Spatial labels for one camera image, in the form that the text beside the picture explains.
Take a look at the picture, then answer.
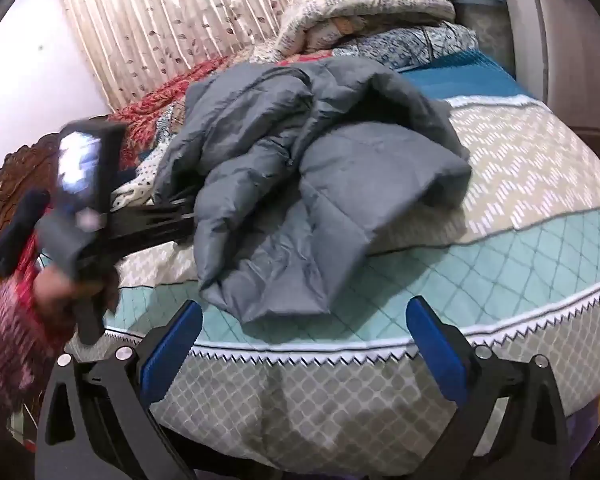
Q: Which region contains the cream floral curtain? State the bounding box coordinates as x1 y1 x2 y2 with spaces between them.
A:
61 0 290 110

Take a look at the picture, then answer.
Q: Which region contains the person's left hand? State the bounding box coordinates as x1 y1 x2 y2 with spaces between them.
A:
32 264 120 326

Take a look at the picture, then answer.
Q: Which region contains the white cabinet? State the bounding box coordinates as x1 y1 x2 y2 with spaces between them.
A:
506 0 600 130

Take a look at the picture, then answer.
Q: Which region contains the carved wooden headboard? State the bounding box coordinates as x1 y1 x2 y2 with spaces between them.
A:
0 133 59 281

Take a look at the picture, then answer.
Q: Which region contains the white dotted cloth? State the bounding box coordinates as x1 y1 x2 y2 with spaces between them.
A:
111 144 168 211

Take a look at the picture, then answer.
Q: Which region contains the grey puffer jacket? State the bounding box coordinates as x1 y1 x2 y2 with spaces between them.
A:
152 58 471 323

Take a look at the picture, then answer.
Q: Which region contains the cream patterned folded comforter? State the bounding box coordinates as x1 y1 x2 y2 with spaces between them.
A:
274 0 455 56

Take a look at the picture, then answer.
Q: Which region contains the patterned bed sheet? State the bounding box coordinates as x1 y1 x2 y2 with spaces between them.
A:
99 49 600 476

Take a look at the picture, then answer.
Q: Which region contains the red floral patchwork quilt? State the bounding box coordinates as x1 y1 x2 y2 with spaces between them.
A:
107 24 481 172

